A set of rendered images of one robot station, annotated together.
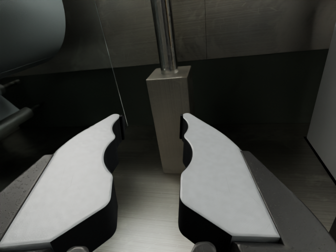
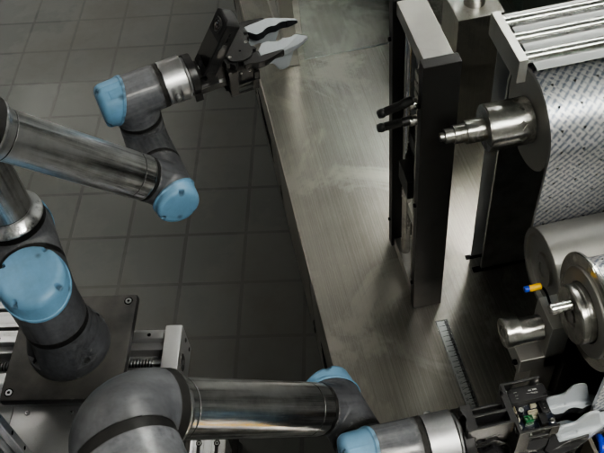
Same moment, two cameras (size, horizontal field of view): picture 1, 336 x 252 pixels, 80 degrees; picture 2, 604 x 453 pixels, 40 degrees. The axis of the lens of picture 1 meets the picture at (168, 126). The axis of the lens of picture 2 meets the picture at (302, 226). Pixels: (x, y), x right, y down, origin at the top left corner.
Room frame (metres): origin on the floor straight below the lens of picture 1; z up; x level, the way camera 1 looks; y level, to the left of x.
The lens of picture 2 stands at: (-0.33, -1.05, 2.11)
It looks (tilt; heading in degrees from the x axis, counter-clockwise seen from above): 51 degrees down; 69
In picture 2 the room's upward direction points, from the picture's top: 7 degrees counter-clockwise
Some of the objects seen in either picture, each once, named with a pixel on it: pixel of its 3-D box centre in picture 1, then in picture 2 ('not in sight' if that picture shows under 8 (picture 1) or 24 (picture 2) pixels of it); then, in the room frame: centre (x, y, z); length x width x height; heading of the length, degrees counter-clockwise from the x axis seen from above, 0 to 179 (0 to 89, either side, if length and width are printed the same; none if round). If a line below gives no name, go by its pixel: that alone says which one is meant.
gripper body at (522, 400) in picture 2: not in sight; (504, 424); (0.04, -0.72, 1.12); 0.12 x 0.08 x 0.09; 165
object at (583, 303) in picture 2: not in sight; (577, 313); (0.15, -0.68, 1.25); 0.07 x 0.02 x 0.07; 75
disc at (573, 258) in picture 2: not in sight; (587, 311); (0.16, -0.69, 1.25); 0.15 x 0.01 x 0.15; 75
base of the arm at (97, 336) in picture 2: not in sight; (62, 331); (-0.46, -0.10, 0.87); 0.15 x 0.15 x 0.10
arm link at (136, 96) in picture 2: not in sight; (131, 97); (-0.19, 0.02, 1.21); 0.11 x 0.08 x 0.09; 178
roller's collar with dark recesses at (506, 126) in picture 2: not in sight; (505, 123); (0.21, -0.44, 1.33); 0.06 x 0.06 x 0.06; 75
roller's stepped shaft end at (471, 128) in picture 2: not in sight; (462, 132); (0.15, -0.43, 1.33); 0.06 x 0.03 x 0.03; 165
